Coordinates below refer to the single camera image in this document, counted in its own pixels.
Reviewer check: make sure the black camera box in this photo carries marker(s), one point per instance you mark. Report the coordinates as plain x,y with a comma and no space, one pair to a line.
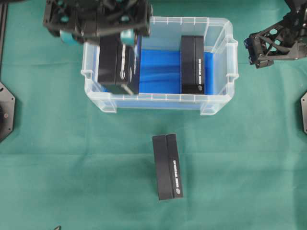
167,166
119,65
192,74

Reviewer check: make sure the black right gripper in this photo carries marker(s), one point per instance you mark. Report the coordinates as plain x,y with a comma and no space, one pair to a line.
285,40

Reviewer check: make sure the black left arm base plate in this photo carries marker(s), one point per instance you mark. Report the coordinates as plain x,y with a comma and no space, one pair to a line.
7,107

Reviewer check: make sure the blue cloth liner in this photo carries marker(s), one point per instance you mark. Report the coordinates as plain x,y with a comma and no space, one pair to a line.
160,72

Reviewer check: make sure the black aluminium frame rail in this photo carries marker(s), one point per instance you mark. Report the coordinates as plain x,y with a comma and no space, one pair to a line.
3,18

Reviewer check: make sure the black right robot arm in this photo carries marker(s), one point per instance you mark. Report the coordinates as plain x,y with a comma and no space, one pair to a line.
297,7

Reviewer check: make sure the clear plastic storage case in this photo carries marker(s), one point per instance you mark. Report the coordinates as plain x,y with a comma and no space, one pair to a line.
166,33

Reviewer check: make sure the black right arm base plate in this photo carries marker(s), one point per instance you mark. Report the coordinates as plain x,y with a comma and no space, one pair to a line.
304,112

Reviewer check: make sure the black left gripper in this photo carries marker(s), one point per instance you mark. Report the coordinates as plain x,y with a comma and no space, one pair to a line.
86,21

